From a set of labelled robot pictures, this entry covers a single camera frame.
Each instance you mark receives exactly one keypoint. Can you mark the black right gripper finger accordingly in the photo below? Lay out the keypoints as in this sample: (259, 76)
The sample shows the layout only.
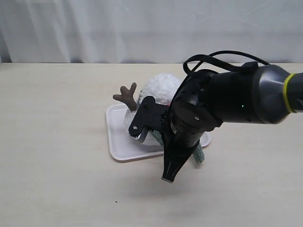
(173, 162)

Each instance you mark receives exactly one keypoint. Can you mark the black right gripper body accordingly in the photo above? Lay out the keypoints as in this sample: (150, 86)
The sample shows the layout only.
(188, 120)

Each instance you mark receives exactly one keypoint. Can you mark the green fleece scarf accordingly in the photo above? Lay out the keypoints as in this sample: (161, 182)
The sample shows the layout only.
(154, 138)

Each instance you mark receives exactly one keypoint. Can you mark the white rectangular tray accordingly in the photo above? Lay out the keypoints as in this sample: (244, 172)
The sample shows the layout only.
(121, 147)

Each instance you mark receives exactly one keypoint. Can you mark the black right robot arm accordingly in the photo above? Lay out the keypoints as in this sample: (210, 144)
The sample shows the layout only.
(254, 94)

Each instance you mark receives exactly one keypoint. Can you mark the white backdrop curtain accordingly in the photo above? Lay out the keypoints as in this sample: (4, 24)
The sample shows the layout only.
(148, 31)

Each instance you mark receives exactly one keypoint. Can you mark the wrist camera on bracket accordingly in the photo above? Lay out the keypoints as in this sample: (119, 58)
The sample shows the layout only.
(150, 116)

